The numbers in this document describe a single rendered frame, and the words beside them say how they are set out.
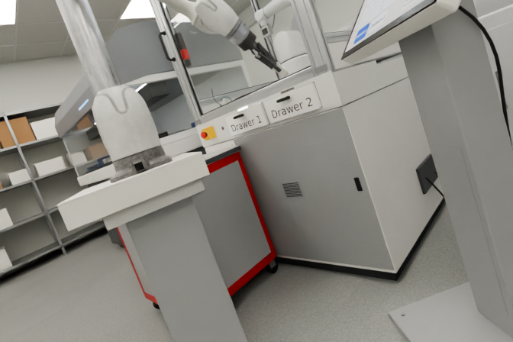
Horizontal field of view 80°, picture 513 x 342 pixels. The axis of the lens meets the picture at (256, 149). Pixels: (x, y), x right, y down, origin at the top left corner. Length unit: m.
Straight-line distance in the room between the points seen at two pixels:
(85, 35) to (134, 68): 1.05
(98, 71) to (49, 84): 4.52
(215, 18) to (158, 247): 0.80
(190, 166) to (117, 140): 0.23
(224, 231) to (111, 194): 0.81
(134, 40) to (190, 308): 1.82
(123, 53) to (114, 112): 1.36
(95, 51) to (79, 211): 0.59
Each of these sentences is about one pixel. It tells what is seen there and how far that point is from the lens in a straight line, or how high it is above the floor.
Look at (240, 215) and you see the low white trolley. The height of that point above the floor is 0.41.
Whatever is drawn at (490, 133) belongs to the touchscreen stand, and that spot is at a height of 0.63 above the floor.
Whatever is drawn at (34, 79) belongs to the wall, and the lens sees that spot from 5.74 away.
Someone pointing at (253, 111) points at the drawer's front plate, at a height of 0.91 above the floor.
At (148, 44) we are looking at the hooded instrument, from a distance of 2.41.
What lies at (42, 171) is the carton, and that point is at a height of 1.15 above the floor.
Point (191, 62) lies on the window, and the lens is 1.89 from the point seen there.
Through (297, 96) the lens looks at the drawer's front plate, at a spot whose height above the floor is 0.90.
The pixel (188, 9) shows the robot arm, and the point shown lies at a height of 1.36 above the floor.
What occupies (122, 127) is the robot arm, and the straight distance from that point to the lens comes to 0.97.
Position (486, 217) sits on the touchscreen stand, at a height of 0.42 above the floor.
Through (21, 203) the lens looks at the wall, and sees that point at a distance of 5.44.
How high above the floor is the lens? 0.87
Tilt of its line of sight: 6 degrees down
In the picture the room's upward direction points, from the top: 20 degrees counter-clockwise
